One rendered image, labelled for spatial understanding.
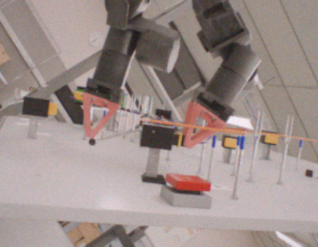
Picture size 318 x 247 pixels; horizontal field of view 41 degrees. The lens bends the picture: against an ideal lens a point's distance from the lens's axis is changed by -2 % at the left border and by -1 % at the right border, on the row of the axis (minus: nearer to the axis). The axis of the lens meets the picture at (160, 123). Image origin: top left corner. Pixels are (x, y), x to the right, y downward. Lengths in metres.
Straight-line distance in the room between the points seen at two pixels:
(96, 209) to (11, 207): 0.10
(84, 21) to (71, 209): 7.92
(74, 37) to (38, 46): 0.68
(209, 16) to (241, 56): 0.11
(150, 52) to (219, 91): 0.14
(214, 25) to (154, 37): 0.12
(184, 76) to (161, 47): 1.20
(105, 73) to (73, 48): 7.57
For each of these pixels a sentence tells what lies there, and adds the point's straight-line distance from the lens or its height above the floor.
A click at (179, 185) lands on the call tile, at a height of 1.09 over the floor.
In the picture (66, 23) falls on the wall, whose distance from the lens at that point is 8.33.
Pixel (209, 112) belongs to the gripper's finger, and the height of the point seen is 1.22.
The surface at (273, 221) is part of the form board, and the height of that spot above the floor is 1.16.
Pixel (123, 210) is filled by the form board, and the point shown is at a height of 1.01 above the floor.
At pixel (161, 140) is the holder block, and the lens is 0.75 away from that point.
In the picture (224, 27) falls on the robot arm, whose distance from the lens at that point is 0.79.
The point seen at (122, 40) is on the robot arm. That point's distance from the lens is 0.74.
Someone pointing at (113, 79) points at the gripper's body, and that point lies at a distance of 0.74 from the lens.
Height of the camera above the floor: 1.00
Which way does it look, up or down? 12 degrees up
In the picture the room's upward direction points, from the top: 57 degrees clockwise
